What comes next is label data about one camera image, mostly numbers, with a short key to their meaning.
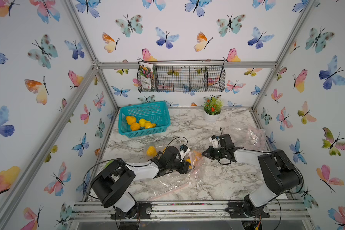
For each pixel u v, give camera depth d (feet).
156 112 3.83
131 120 3.51
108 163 1.55
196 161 2.71
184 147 2.58
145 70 2.88
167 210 2.47
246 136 3.33
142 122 3.42
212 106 3.26
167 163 2.24
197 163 2.68
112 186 1.44
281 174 1.53
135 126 3.37
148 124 3.38
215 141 2.89
